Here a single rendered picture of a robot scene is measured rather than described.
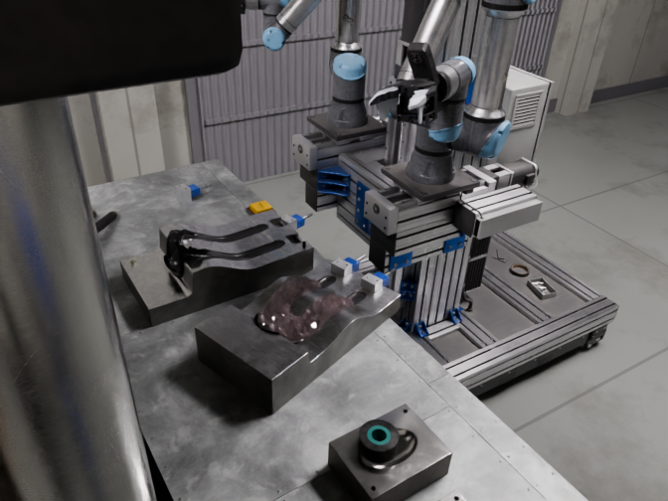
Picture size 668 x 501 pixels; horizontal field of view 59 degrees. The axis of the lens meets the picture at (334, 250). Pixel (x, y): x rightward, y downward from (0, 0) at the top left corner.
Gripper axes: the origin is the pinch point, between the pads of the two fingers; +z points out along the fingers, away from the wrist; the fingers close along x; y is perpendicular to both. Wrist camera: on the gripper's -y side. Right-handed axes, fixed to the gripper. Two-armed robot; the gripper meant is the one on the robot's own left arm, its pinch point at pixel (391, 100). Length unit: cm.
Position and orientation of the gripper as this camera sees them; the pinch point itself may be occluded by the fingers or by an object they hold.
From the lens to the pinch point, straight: 119.8
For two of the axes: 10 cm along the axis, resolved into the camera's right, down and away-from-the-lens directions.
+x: -8.3, -2.2, 5.2
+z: -5.5, 4.5, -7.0
